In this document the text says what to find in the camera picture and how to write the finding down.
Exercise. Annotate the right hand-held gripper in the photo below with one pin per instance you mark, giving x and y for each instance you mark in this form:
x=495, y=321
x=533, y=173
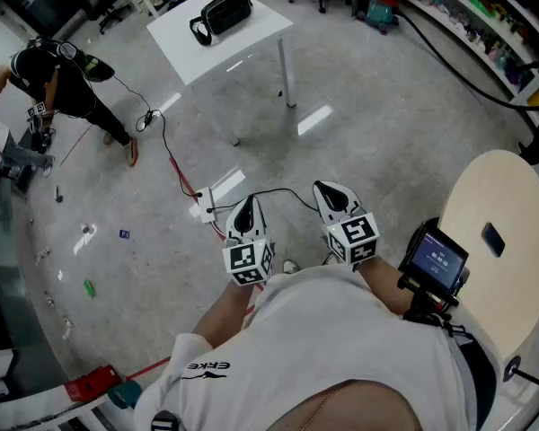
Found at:
x=352, y=238

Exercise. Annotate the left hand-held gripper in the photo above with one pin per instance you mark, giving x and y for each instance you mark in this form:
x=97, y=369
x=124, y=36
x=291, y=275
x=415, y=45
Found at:
x=244, y=258

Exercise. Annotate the person's right forearm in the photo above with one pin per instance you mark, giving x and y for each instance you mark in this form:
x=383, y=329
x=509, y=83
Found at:
x=384, y=285

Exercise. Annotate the person's left forearm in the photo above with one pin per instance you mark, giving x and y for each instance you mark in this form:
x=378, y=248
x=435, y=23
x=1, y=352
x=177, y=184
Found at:
x=224, y=308

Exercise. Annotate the white power strip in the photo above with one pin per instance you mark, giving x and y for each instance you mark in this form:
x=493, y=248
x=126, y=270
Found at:
x=205, y=204

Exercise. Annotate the person's shoe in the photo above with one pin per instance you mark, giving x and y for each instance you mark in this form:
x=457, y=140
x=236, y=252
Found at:
x=291, y=266

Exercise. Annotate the black chest-mounted screen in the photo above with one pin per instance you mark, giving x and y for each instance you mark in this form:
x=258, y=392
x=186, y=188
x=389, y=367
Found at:
x=438, y=256

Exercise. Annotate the blue card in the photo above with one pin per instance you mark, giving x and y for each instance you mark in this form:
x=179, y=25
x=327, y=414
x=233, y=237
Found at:
x=124, y=234

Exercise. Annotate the person's white t-shirt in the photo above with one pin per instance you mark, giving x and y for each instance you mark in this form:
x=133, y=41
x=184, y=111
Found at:
x=305, y=339

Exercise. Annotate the black phone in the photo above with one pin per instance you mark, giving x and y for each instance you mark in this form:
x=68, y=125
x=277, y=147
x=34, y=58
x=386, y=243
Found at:
x=493, y=240

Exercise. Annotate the green packet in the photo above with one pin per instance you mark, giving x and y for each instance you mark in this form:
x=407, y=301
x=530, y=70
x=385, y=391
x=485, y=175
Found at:
x=89, y=288

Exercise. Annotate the round wooden table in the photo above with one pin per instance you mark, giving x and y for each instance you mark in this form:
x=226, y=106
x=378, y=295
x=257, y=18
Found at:
x=489, y=294

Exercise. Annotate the white rectangular table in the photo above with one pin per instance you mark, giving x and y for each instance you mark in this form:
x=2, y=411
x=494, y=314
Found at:
x=251, y=38

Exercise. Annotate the teal and red vacuum cleaner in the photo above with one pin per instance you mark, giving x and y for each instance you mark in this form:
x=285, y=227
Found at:
x=379, y=9

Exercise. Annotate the teal cup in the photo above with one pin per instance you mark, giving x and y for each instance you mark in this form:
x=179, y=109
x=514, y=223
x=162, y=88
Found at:
x=125, y=395

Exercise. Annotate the red box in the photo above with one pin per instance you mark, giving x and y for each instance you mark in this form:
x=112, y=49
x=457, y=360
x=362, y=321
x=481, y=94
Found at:
x=90, y=382

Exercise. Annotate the white storage shelf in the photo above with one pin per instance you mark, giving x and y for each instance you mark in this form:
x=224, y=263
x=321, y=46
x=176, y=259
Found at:
x=476, y=20

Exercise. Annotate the white rack shelf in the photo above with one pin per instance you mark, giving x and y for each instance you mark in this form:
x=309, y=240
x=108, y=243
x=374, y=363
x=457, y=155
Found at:
x=36, y=413

